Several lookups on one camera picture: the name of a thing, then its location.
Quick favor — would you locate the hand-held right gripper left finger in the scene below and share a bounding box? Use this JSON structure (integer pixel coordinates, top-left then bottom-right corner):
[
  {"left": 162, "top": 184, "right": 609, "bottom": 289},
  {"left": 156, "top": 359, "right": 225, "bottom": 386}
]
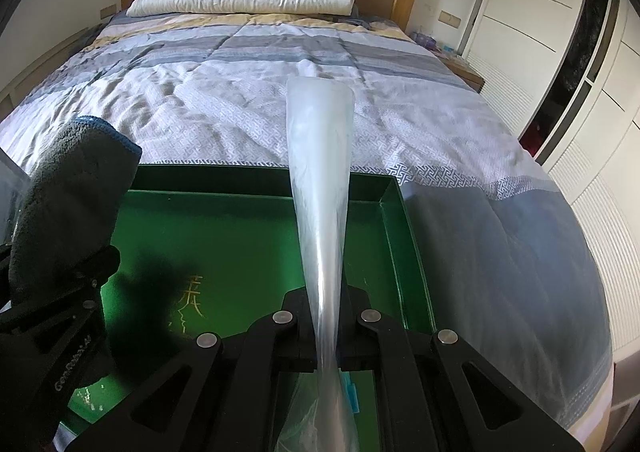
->
[{"left": 62, "top": 289, "right": 321, "bottom": 452}]

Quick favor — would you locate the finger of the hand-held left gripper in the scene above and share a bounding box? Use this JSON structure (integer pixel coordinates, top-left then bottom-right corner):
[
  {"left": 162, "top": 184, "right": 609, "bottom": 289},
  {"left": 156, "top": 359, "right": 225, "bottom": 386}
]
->
[{"left": 10, "top": 246, "right": 122, "bottom": 333}]

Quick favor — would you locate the striped grey quilt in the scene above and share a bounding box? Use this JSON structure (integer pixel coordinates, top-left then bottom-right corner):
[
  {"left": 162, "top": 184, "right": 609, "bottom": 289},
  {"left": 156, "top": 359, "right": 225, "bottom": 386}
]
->
[{"left": 0, "top": 12, "right": 613, "bottom": 433}]

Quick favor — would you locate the wooden nightstand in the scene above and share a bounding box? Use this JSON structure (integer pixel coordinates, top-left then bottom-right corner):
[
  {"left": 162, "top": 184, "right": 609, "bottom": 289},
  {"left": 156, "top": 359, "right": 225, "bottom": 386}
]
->
[{"left": 440, "top": 54, "right": 486, "bottom": 93}]

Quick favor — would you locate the grey towel with blue trim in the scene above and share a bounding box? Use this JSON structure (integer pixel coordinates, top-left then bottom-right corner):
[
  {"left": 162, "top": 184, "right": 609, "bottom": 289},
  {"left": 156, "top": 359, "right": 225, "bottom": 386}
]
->
[{"left": 9, "top": 116, "right": 144, "bottom": 303}]

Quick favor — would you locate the clear plastic bag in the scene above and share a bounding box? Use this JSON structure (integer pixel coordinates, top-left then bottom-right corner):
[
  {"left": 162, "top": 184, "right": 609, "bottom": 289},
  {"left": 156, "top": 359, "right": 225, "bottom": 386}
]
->
[{"left": 272, "top": 76, "right": 373, "bottom": 452}]

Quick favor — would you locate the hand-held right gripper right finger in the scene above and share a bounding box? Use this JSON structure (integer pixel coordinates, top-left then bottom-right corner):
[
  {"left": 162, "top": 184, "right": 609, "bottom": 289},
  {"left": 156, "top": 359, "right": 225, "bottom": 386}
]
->
[{"left": 337, "top": 284, "right": 586, "bottom": 452}]

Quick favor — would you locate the white wardrobe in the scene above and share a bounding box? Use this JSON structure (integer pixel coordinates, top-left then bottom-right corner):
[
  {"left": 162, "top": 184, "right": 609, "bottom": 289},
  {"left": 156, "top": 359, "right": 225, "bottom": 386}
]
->
[{"left": 460, "top": 0, "right": 640, "bottom": 413}]

